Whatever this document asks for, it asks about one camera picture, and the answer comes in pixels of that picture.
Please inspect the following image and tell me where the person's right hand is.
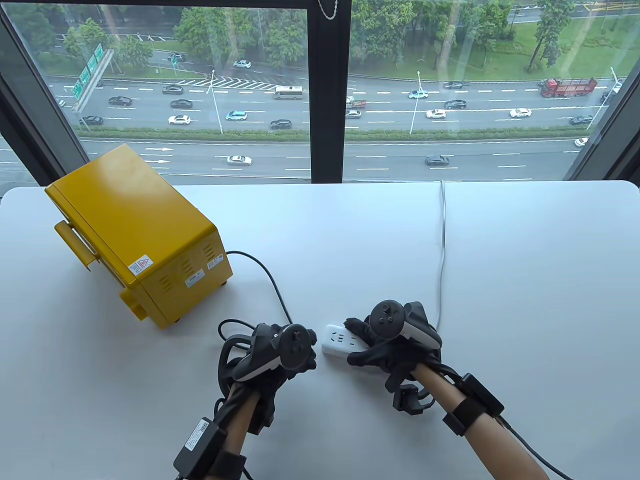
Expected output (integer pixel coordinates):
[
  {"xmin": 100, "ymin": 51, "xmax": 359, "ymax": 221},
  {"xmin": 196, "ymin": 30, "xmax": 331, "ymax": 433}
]
[{"xmin": 345, "ymin": 317, "xmax": 443, "ymax": 396}]

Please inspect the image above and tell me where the person's left hand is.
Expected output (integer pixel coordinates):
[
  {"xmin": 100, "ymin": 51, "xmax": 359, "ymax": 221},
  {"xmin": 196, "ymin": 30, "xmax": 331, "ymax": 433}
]
[{"xmin": 218, "ymin": 322, "xmax": 319, "ymax": 436}]

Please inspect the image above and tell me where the white power strip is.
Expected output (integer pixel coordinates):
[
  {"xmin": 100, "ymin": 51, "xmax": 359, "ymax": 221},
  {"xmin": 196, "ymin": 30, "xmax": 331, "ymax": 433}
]
[{"xmin": 321, "ymin": 324, "xmax": 371, "ymax": 360}]

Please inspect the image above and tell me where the black oven power cable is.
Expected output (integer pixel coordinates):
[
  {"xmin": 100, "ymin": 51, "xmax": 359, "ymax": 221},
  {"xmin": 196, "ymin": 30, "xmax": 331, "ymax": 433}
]
[{"xmin": 218, "ymin": 250, "xmax": 295, "ymax": 347}]

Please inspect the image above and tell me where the yellow oven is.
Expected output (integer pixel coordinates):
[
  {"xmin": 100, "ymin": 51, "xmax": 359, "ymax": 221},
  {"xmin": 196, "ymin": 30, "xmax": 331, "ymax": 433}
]
[{"xmin": 44, "ymin": 143, "xmax": 234, "ymax": 330}]

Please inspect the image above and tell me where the person's right forearm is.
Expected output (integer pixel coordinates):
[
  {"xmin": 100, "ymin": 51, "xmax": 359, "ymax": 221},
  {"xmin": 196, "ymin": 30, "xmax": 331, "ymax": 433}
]
[{"xmin": 412, "ymin": 362, "xmax": 551, "ymax": 480}]

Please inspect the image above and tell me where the person's left forearm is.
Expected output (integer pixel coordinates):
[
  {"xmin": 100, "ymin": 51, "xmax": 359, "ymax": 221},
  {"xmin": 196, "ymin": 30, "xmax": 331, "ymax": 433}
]
[{"xmin": 209, "ymin": 390, "xmax": 264, "ymax": 480}]

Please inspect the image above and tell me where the black and white left controller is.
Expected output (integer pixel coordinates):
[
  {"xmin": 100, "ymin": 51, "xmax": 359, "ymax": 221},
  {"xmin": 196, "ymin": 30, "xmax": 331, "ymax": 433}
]
[{"xmin": 233, "ymin": 324, "xmax": 311, "ymax": 384}]

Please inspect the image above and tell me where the black and white controller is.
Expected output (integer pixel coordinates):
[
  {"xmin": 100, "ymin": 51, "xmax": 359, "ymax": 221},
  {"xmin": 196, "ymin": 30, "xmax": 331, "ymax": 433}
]
[
  {"xmin": 233, "ymin": 324, "xmax": 311, "ymax": 384},
  {"xmin": 369, "ymin": 300, "xmax": 443, "ymax": 351}
]

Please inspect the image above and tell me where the black and white right controller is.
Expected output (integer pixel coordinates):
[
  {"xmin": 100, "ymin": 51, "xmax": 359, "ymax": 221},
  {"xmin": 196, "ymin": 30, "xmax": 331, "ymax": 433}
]
[{"xmin": 369, "ymin": 300, "xmax": 443, "ymax": 351}]

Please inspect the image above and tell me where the black left glove cable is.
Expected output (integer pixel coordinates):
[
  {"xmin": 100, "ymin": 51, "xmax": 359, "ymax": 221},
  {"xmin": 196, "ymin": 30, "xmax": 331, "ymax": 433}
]
[{"xmin": 215, "ymin": 334, "xmax": 252, "ymax": 402}]

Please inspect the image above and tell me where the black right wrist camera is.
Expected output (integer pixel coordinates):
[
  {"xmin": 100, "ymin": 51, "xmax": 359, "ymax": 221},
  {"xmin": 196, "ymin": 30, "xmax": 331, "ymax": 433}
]
[{"xmin": 392, "ymin": 384, "xmax": 437, "ymax": 416}]

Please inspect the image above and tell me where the black right arm strap box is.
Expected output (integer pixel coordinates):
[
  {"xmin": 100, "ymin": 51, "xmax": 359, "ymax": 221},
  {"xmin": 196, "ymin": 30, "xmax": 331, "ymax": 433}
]
[{"xmin": 442, "ymin": 372, "xmax": 506, "ymax": 437}]

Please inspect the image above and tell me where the black left arm strap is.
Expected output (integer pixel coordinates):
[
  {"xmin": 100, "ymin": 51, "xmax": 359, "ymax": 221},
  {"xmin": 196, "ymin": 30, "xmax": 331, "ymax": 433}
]
[{"xmin": 206, "ymin": 449, "xmax": 249, "ymax": 480}]

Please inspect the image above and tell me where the grey power strip cable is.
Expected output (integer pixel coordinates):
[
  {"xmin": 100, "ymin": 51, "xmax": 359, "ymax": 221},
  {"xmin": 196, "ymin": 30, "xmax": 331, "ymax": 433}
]
[{"xmin": 435, "ymin": 180, "xmax": 447, "ymax": 329}]

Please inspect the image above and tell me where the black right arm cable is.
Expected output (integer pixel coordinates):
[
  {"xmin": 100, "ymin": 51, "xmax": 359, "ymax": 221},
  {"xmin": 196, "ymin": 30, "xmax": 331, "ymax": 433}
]
[{"xmin": 494, "ymin": 414, "xmax": 574, "ymax": 480}]

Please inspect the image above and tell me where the black window frame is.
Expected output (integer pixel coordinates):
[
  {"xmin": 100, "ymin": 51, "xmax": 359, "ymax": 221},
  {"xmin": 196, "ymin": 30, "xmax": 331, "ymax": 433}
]
[{"xmin": 0, "ymin": 0, "xmax": 640, "ymax": 189}]

